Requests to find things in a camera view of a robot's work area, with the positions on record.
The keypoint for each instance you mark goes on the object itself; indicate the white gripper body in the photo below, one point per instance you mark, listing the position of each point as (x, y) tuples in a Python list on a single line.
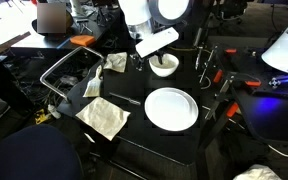
[(156, 42)]

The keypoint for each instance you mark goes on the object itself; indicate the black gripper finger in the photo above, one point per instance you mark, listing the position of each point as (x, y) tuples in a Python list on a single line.
[(161, 59), (138, 62)]

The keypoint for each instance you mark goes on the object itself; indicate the white ceramic bowl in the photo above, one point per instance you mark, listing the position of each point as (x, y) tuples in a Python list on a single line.
[(168, 68)]

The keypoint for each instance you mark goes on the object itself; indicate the black utensil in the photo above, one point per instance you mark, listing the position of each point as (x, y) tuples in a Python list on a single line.
[(124, 98)]

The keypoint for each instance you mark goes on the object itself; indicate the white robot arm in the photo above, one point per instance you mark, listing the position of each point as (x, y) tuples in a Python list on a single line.
[(135, 11)]

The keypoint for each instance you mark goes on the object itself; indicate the small crumpled beige cloth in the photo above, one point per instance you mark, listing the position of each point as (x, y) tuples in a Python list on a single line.
[(116, 61)]

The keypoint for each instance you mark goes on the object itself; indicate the thin metal rod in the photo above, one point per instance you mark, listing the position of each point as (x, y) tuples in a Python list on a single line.
[(199, 58), (208, 64)]

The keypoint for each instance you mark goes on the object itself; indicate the white round plate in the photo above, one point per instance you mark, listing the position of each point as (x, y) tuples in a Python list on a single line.
[(171, 109)]

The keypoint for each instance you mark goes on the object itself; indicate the pale bristle paintbrush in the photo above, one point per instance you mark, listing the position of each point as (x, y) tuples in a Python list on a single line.
[(93, 87)]

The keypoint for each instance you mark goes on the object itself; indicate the orange sponge block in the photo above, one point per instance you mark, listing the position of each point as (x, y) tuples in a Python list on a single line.
[(82, 40)]

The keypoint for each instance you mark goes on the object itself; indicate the large beige cloth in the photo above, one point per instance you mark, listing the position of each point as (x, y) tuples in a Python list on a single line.
[(103, 116)]

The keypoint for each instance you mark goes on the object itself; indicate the black metal stand bar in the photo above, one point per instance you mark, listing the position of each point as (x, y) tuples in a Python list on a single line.
[(220, 96)]

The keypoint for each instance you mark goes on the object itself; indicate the black wheeled office chair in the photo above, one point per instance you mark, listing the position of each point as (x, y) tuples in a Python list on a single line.
[(232, 10)]

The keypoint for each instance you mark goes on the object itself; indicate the white plug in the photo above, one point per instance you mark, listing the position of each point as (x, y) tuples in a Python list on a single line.
[(54, 111)]

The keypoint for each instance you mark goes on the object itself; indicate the yellow plug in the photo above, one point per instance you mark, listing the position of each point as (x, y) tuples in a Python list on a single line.
[(41, 116)]

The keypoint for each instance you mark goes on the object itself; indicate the white cone shade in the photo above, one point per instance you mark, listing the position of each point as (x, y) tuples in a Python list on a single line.
[(285, 50)]

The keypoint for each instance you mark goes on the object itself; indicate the wooden board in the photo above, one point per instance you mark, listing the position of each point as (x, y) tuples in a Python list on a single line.
[(4, 46)]

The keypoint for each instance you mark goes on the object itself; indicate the dark blue office chair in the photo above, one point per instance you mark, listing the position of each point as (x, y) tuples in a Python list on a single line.
[(30, 153)]

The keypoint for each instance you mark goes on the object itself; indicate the white crumpled cloth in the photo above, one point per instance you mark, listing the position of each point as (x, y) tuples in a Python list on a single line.
[(257, 172)]

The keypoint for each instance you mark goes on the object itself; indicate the chrome tube frame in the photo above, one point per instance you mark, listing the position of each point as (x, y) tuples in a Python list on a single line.
[(52, 69)]

